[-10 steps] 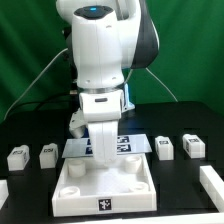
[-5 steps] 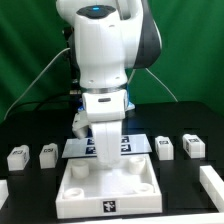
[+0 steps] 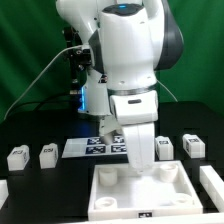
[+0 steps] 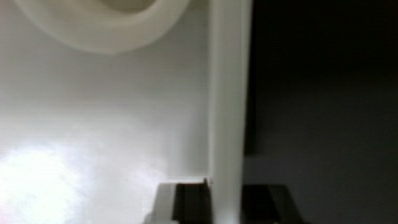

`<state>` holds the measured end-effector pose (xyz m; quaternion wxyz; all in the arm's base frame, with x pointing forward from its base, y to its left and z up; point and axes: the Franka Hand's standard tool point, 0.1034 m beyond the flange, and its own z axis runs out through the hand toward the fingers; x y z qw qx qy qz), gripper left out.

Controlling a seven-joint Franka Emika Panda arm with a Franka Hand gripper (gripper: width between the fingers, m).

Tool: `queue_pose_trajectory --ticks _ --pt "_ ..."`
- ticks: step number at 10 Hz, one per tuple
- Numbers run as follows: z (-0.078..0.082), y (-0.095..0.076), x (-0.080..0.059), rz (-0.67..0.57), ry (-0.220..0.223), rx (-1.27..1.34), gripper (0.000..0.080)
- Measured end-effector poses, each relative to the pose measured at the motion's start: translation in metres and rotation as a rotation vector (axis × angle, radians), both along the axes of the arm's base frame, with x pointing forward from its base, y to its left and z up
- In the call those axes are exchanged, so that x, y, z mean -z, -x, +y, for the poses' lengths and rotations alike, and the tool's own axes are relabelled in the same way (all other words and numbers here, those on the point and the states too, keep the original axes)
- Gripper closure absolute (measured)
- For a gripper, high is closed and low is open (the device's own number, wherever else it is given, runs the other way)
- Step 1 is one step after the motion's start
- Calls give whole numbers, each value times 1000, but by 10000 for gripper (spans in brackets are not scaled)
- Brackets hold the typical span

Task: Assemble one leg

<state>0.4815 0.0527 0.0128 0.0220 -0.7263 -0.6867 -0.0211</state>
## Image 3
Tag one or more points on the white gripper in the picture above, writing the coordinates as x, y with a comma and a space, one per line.
134, 116

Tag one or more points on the white square tabletop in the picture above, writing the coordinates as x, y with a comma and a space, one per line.
120, 192

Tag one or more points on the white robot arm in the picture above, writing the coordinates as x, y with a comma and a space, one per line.
128, 42

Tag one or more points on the white fiducial marker sheet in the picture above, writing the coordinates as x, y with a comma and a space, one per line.
93, 146

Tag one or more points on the black camera stand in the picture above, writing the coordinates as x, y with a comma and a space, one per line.
78, 61

